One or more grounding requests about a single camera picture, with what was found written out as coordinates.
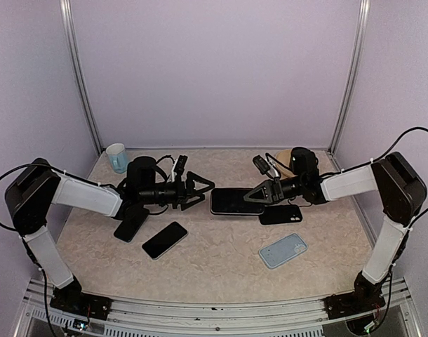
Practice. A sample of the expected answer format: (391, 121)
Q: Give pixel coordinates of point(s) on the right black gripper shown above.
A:
(271, 190)

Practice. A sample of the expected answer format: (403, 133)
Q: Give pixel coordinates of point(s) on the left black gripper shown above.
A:
(189, 182)

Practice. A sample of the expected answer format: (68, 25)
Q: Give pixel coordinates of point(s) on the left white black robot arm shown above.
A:
(41, 186)

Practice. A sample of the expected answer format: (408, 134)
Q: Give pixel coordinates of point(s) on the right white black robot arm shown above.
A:
(401, 193)

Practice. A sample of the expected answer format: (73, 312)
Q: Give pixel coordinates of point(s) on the light blue phone case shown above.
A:
(283, 250)

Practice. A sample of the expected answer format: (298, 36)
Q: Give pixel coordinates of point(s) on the beige plate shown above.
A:
(283, 163)

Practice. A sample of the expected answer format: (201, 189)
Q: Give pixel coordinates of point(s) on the blue edged smartphone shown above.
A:
(130, 225)

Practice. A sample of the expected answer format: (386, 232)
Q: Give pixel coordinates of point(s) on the silver edged smartphone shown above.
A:
(164, 240)

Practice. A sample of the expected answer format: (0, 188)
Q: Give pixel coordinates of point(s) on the light blue mug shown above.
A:
(117, 157)

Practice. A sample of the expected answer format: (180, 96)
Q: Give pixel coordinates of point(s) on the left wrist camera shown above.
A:
(178, 167)

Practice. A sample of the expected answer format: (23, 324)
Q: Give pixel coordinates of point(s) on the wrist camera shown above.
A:
(266, 167)
(178, 167)

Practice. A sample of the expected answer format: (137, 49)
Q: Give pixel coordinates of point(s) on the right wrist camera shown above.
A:
(266, 167)

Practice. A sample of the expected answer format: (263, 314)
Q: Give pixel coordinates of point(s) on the front aluminium rail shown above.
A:
(135, 317)

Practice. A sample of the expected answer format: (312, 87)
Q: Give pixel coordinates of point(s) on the right aluminium frame post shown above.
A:
(359, 39)

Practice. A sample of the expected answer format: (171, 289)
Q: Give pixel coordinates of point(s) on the aluminium frame post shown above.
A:
(68, 24)
(359, 39)

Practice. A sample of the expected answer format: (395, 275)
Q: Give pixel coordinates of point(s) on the left aluminium frame post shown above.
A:
(68, 24)

